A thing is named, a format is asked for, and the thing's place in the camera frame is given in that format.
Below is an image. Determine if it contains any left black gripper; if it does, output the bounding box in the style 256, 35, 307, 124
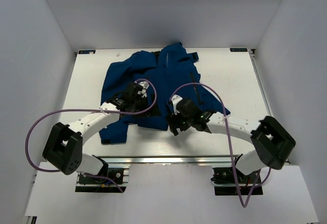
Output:
131, 93, 160, 118

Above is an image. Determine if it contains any blue and black jacket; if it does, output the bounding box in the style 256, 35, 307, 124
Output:
99, 43, 230, 145

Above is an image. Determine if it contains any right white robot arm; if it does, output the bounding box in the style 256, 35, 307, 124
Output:
167, 95, 296, 183

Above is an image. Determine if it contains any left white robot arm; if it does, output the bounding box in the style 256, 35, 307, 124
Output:
42, 79, 156, 183

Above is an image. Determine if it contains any left blue corner label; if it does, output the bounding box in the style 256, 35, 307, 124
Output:
78, 50, 96, 55

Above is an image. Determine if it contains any blue corner label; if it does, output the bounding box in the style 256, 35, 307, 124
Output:
229, 47, 248, 52
78, 50, 96, 55

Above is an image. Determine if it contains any white front panel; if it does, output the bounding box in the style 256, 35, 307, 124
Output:
26, 164, 318, 223

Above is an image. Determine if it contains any right blue corner label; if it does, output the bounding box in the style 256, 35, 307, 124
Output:
229, 47, 248, 52

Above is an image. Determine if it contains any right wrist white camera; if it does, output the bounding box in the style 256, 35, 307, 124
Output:
170, 94, 183, 115

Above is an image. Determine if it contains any wrist white camera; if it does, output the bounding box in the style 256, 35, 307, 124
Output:
170, 94, 183, 115
137, 81, 150, 98

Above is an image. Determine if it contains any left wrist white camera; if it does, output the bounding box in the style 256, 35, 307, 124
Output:
137, 81, 150, 98

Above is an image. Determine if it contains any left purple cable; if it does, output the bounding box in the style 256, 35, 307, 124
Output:
25, 78, 157, 193

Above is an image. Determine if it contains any aluminium front rail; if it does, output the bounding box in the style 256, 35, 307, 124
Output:
101, 155, 231, 164

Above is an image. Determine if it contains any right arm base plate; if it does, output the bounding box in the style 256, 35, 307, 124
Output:
211, 165, 258, 196

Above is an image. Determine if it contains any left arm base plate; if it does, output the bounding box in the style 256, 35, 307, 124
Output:
75, 158, 130, 193

